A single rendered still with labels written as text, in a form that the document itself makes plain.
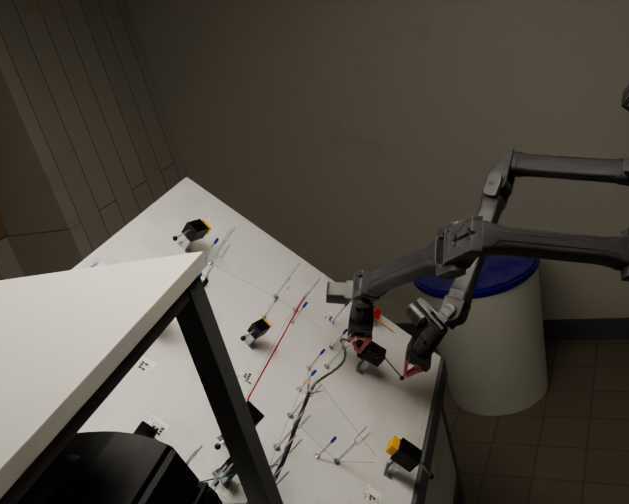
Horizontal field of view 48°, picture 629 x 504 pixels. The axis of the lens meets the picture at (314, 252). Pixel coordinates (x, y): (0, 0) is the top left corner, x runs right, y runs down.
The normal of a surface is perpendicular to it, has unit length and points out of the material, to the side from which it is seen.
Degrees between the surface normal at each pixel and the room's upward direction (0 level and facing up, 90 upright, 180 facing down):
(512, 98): 90
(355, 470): 48
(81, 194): 90
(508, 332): 94
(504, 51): 90
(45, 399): 0
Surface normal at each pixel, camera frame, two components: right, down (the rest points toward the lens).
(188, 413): 0.51, -0.69
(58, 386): -0.26, -0.89
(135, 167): 0.89, -0.07
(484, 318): -0.12, 0.47
